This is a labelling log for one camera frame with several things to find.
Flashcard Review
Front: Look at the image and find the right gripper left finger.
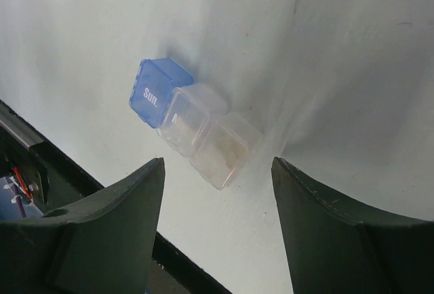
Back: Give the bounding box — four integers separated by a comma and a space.
1, 159, 165, 293

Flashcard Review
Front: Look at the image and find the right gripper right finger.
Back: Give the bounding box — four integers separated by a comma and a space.
271, 158, 433, 293

